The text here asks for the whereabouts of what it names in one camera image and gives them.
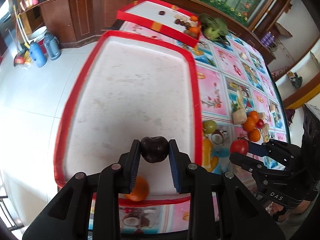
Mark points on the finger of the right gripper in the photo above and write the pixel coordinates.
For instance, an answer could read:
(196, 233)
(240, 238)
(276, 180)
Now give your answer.
(255, 167)
(288, 155)

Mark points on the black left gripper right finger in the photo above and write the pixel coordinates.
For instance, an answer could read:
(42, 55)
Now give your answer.
(221, 207)

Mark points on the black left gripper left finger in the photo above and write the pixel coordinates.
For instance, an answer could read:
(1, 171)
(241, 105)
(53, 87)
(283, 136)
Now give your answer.
(67, 214)

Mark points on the orange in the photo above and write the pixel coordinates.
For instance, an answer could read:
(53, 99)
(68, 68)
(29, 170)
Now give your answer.
(254, 135)
(249, 125)
(140, 192)
(254, 115)
(194, 30)

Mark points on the orange top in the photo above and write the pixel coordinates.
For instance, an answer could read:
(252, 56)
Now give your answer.
(254, 115)

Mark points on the green grape tomato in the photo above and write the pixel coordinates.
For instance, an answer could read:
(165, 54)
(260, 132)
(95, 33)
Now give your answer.
(209, 126)

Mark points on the dark purple plum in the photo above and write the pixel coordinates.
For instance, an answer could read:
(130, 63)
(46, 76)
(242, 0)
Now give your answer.
(154, 149)

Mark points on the red cherry tomato far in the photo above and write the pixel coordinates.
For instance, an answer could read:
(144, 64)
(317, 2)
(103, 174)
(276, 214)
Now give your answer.
(259, 124)

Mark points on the floral plastic tablecloth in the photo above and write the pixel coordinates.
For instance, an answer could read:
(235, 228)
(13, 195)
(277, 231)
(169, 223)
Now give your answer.
(232, 76)

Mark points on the purple bottles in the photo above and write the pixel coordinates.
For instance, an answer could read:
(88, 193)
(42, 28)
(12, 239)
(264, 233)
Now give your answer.
(267, 39)

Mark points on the large red white tray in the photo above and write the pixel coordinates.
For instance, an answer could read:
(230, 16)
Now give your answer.
(130, 87)

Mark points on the green bok choy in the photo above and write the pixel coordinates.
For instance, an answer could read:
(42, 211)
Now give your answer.
(213, 28)

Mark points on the blue thermos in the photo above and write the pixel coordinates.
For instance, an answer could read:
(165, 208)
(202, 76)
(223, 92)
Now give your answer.
(37, 55)

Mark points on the grey thermos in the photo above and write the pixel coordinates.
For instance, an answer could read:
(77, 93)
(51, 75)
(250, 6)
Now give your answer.
(51, 44)

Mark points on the far red white tray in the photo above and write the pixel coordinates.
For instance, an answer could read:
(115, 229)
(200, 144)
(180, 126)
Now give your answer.
(158, 16)

